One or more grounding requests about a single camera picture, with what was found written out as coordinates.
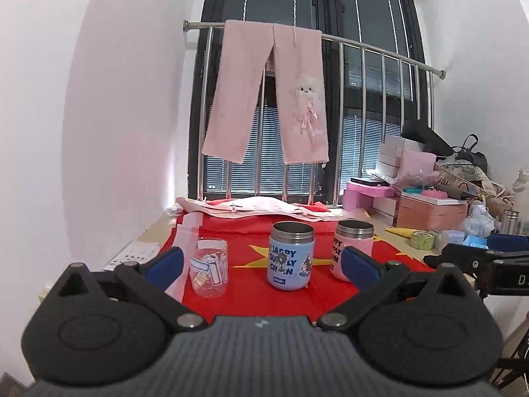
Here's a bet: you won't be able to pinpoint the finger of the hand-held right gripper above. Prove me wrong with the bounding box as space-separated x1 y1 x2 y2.
422 243 497 288
485 234 529 254

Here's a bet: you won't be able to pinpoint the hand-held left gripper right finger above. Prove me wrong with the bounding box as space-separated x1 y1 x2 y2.
316 246 476 332

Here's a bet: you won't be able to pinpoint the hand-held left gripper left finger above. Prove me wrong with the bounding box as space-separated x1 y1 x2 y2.
54 246 208 332

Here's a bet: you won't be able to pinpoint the clear glass cup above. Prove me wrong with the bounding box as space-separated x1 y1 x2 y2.
189 238 229 298

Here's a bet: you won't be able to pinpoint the pink printed cup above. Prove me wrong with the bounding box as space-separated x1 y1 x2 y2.
331 220 375 282

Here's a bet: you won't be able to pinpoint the blue printed cup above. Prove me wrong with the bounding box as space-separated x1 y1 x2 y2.
266 222 315 291

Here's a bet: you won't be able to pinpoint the steel bottle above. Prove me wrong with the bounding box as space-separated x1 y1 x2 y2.
501 210 521 235

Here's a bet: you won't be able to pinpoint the small clear box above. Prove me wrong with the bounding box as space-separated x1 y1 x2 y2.
440 229 466 249

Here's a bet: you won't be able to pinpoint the white plastic bag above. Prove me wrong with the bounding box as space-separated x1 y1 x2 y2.
165 212 203 299

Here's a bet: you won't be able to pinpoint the white crumpled plastic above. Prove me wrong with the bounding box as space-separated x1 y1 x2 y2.
466 200 495 236

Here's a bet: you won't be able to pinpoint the white sticker sheet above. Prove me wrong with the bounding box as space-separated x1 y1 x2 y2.
103 242 162 272

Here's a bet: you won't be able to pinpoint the green tape roll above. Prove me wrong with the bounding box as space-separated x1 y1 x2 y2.
410 232 434 251

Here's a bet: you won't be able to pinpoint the large pink box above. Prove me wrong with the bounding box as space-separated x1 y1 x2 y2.
396 194 468 232

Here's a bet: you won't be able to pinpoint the white water bottle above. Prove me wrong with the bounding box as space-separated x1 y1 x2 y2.
511 168 529 216

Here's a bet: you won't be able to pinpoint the yellow tube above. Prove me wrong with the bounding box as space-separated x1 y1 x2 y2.
386 226 427 239

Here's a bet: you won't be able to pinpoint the beige patterned bag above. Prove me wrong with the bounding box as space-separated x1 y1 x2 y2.
435 163 514 212

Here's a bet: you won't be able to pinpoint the small pink box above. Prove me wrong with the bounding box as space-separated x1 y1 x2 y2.
344 182 396 212

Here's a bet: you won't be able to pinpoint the red cloth with yellow stars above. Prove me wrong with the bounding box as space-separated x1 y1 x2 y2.
159 200 439 324

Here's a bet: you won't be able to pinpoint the black flat device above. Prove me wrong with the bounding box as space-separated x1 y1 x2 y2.
349 176 390 188

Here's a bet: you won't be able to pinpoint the black handbag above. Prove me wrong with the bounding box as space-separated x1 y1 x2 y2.
452 134 489 175

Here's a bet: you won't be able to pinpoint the black tripod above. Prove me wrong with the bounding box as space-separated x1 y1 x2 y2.
490 331 529 389

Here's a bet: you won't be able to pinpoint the pink paper bag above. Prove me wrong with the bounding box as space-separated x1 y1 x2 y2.
400 149 437 179

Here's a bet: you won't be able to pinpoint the pink and white garment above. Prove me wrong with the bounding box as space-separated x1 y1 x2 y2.
176 197 344 221

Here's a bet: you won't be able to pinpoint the stack of white boxes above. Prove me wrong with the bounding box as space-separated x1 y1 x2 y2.
375 134 423 179

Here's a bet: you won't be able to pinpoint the black angular case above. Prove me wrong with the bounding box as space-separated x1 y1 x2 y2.
401 120 454 156

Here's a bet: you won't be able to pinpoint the pink pants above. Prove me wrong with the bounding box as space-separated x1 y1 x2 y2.
202 20 330 164

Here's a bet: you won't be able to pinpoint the metal window railing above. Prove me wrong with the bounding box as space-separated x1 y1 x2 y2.
183 20 447 207

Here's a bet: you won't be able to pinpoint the black window frame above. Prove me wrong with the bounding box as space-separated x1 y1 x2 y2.
188 0 426 208

